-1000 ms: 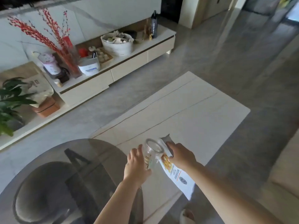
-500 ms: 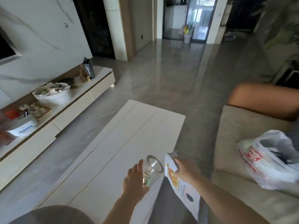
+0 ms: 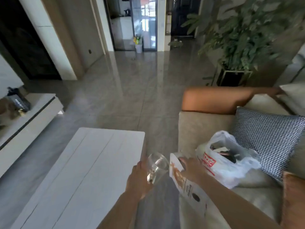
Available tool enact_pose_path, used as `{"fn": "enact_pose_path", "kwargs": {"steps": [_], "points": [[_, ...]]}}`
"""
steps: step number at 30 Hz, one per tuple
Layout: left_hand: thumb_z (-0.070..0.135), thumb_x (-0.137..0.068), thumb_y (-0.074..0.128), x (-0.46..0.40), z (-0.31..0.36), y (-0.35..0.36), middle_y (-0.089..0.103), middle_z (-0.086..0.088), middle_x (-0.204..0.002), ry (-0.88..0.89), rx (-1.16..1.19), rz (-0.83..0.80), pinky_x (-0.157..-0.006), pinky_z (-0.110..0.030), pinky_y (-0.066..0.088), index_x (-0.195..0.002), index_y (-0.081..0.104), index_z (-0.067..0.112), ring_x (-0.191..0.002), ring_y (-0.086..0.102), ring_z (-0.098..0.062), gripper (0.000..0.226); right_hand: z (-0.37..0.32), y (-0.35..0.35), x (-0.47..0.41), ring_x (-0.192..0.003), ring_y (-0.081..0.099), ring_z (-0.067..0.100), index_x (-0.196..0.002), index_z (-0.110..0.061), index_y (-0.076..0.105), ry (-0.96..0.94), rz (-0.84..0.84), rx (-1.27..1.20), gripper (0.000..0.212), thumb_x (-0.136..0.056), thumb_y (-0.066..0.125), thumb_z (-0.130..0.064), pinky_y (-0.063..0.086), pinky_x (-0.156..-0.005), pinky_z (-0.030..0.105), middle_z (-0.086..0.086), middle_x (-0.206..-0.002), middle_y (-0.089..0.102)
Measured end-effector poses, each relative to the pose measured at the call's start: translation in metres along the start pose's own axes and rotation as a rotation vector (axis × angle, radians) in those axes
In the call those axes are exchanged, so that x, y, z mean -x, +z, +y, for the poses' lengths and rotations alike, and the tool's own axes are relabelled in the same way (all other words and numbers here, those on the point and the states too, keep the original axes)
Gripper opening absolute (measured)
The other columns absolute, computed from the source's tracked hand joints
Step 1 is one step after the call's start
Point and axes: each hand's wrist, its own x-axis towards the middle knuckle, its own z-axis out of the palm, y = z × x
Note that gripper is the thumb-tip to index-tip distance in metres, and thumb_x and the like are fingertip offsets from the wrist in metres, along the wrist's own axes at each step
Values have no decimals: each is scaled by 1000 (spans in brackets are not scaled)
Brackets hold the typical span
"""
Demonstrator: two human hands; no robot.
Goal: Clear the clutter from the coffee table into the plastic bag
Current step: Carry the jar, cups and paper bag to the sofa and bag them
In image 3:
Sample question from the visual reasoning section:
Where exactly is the person's left hand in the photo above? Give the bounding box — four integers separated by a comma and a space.
126, 159, 153, 201

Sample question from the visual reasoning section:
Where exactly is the person's right hand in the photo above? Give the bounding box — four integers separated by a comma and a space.
179, 157, 208, 184

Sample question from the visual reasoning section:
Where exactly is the clear plastic cup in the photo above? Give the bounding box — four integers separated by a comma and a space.
146, 152, 170, 185

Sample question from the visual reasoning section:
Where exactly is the white paper bag orange print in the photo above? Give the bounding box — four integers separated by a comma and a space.
169, 152, 210, 218

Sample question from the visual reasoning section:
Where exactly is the person's right forearm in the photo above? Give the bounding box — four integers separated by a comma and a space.
194, 173, 282, 229

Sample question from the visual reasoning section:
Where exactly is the person's left forearm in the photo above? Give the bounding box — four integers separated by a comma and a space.
96, 189, 143, 229

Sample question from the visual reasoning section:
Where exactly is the beige fabric sofa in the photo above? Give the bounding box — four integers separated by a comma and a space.
178, 45, 305, 229

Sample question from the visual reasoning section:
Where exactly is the white plastic bag red print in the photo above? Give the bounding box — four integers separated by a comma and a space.
195, 130, 262, 189

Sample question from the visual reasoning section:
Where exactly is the dark food packaging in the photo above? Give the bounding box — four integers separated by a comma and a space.
210, 145, 244, 164

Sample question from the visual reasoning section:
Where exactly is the white coffee table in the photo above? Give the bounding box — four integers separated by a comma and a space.
10, 127, 146, 229

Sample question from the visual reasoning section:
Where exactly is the orange leather sofa armrest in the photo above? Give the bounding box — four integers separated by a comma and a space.
181, 86, 284, 115

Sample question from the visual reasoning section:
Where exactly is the black white checkered pillow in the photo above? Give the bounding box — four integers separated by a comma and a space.
230, 106, 305, 182

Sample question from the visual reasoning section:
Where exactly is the black square planter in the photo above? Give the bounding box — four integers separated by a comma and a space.
215, 66, 253, 87

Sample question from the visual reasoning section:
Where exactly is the orange pillow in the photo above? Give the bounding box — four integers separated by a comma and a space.
280, 171, 305, 229

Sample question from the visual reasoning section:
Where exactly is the white media cabinet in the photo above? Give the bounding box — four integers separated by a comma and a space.
0, 93, 64, 178

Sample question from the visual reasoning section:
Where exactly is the beige cushion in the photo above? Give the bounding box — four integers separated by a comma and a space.
278, 82, 305, 117

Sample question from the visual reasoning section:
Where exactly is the black box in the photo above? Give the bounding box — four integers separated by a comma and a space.
6, 87, 31, 113

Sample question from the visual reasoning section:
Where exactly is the glass sliding door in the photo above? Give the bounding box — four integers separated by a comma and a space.
130, 0, 158, 51

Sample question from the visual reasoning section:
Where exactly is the green leafy houseplant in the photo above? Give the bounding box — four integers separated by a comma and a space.
181, 0, 305, 72

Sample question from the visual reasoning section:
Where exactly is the black entrance door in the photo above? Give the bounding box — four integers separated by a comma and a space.
171, 0, 202, 37

